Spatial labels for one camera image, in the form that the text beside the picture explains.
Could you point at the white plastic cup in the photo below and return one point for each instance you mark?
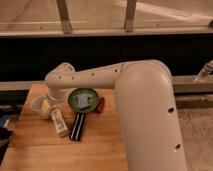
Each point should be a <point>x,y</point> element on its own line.
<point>36,105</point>

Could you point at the black striped rectangular object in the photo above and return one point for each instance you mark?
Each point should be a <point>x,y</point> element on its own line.
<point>76,131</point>

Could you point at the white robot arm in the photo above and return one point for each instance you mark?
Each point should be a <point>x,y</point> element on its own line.
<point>145,104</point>

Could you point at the dark blue objects at left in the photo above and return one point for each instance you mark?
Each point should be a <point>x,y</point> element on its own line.
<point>4,134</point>

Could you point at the white object at right edge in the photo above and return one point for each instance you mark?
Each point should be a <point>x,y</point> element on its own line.
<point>204,72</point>

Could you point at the wooden post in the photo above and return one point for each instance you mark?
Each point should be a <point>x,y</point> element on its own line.
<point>129,16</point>
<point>64,16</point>

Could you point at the red-brown small object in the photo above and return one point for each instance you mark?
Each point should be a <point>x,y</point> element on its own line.
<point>101,105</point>

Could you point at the blue-grey sponge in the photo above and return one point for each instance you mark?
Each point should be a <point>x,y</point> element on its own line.
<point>82,101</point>

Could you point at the white labelled bottle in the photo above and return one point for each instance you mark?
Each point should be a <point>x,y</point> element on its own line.
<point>59,123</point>

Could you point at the right wooden post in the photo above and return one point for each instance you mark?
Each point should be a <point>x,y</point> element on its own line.
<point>129,16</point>

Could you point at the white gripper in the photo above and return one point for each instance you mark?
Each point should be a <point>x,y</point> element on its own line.
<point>55,96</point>

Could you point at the left wooden post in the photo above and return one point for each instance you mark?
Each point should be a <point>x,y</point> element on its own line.
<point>64,16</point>

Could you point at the green plate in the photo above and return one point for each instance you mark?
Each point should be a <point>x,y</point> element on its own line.
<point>93,99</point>

